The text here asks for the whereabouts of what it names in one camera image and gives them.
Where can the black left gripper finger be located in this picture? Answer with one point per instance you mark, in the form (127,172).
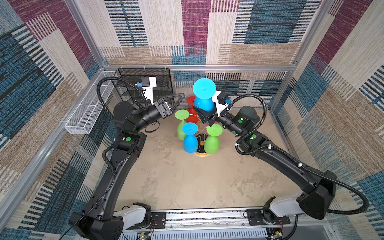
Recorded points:
(175,100)
(168,99)

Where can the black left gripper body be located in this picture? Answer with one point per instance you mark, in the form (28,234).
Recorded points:
(159,110)

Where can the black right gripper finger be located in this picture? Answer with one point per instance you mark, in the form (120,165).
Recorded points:
(205,119)
(204,112)

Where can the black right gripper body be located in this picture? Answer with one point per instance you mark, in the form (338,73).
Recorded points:
(222,119)

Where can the blue wine glass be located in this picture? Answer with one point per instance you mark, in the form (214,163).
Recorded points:
(204,89)
(190,141)

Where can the green front wine glass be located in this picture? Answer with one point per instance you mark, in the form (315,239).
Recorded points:
(212,142)

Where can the green wine glass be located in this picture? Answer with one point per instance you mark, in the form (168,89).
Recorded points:
(212,142)
(183,116)

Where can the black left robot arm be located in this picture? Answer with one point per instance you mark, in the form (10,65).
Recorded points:
(98,220)

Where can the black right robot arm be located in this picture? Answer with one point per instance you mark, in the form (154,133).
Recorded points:
(318,188)

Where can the red wine glass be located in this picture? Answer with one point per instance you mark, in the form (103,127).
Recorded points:
(192,109)

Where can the green rear wine glass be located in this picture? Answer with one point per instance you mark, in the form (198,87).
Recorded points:
(183,116)

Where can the blue front wine glass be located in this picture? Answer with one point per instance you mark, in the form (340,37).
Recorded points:
(190,141)

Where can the gold wine glass rack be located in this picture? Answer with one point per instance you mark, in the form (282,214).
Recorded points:
(201,135)

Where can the black mesh shelf rack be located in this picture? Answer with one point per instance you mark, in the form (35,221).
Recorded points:
(157,79)

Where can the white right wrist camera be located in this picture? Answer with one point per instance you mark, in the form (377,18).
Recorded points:
(221,100)

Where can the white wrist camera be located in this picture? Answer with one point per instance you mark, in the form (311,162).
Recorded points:
(221,100)
(148,88)

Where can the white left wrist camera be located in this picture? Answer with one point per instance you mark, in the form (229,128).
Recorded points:
(148,88)

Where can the white wire basket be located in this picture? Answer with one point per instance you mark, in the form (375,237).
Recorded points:
(87,109)

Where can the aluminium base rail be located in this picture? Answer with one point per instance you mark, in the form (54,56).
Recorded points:
(243,223)

